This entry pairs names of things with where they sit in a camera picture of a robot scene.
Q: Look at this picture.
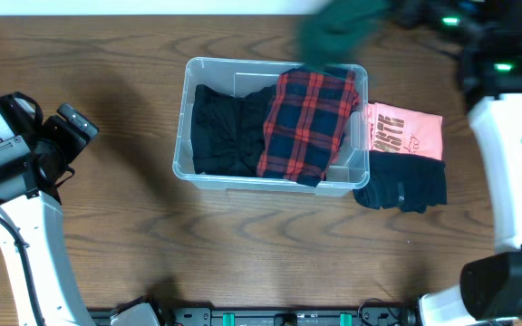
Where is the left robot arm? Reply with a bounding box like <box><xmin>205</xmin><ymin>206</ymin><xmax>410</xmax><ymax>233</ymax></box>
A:
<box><xmin>0</xmin><ymin>91</ymin><xmax>163</xmax><ymax>325</ymax></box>

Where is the clear plastic storage bin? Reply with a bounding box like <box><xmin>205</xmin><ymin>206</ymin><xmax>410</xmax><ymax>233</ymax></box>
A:
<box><xmin>172</xmin><ymin>57</ymin><xmax>371</xmax><ymax>197</ymax></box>

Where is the dark teal folded garment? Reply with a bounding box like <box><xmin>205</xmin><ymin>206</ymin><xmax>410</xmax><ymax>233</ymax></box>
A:
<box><xmin>353</xmin><ymin>151</ymin><xmax>447</xmax><ymax>214</ymax></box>

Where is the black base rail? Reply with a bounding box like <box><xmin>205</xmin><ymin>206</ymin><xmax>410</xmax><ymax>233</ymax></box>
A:
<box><xmin>88</xmin><ymin>306</ymin><xmax>515</xmax><ymax>326</ymax></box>

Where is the black garment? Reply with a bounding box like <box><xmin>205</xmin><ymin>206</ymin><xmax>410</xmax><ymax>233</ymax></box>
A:
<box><xmin>190</xmin><ymin>84</ymin><xmax>276</xmax><ymax>177</ymax></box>

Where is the green t-shirt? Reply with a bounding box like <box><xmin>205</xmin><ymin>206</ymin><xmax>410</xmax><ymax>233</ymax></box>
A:
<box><xmin>296</xmin><ymin>0</ymin><xmax>390</xmax><ymax>71</ymax></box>

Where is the red navy plaid garment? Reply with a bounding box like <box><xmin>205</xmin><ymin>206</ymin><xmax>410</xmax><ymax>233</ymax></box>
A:
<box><xmin>256</xmin><ymin>66</ymin><xmax>360</xmax><ymax>187</ymax></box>

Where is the pink printed t-shirt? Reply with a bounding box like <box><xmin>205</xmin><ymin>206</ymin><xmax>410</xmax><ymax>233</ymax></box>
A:
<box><xmin>366</xmin><ymin>102</ymin><xmax>443</xmax><ymax>160</ymax></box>

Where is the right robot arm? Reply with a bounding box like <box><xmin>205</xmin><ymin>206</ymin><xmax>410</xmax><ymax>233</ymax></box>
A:
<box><xmin>395</xmin><ymin>0</ymin><xmax>522</xmax><ymax>325</ymax></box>

